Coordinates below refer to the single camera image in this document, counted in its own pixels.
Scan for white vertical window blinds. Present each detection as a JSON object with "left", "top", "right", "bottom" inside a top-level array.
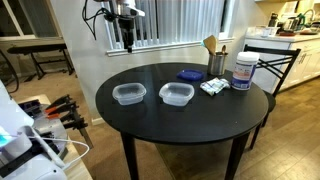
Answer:
[{"left": 101, "top": 0, "right": 228, "bottom": 50}]

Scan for light wooden side table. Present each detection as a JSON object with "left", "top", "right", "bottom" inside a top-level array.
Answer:
[{"left": 16, "top": 93, "right": 94, "bottom": 180}]

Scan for wooden spatula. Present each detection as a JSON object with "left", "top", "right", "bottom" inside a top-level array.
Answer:
[{"left": 202, "top": 34, "right": 218, "bottom": 56}]

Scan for blue plastic lid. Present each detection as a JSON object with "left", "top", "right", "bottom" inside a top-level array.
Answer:
[{"left": 176, "top": 68, "right": 206, "bottom": 82}]

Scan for black folding stand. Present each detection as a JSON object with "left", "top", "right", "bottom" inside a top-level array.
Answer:
[{"left": 7, "top": 43, "right": 76, "bottom": 81}]

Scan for black bar clamp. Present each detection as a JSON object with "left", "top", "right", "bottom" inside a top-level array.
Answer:
[{"left": 60, "top": 109, "right": 95, "bottom": 150}]

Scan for clear plastic bowl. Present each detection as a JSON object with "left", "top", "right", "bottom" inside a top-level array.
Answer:
[
  {"left": 111, "top": 82, "right": 148, "bottom": 106},
  {"left": 158, "top": 81, "right": 196, "bottom": 107}
]

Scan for white kitchen cabinet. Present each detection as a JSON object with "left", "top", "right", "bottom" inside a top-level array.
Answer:
[{"left": 243, "top": 33, "right": 320, "bottom": 94}]

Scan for white window sill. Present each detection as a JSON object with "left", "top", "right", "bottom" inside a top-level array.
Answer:
[{"left": 106, "top": 36, "right": 235, "bottom": 57}]

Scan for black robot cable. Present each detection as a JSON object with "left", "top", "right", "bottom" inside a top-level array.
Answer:
[{"left": 81, "top": 0, "right": 118, "bottom": 42}]

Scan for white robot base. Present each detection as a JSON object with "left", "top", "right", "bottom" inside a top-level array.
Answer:
[{"left": 0, "top": 79, "right": 69, "bottom": 180}]

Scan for black round table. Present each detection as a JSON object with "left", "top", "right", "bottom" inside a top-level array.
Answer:
[{"left": 95, "top": 62, "right": 270, "bottom": 180}]

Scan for orange handled black clamp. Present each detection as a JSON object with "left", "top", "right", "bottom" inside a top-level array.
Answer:
[{"left": 44, "top": 94, "right": 78, "bottom": 120}]

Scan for white cable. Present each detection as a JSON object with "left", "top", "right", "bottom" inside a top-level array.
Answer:
[{"left": 28, "top": 135, "right": 91, "bottom": 172}]

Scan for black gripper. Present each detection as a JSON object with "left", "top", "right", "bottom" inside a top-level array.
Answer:
[{"left": 118, "top": 15, "right": 136, "bottom": 54}]

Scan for green kitchen appliance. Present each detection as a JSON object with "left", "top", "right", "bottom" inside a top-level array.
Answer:
[{"left": 295, "top": 13, "right": 307, "bottom": 32}]

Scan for black coffee maker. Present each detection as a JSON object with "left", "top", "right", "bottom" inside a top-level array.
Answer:
[{"left": 267, "top": 12, "right": 280, "bottom": 29}]

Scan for white wipes canister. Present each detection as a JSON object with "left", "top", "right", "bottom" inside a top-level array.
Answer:
[{"left": 230, "top": 51, "right": 261, "bottom": 91}]

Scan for checkered folded cloth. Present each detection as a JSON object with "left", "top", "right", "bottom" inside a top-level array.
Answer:
[{"left": 199, "top": 77, "right": 232, "bottom": 97}]

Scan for black metal chair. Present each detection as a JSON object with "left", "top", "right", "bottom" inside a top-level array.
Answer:
[{"left": 243, "top": 44, "right": 302, "bottom": 150}]

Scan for steel utensil holder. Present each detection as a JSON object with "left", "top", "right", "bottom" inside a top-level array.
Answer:
[{"left": 207, "top": 51, "right": 229, "bottom": 77}]

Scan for clear plastic container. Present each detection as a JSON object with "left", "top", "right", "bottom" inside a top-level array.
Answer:
[{"left": 260, "top": 26, "right": 278, "bottom": 38}]

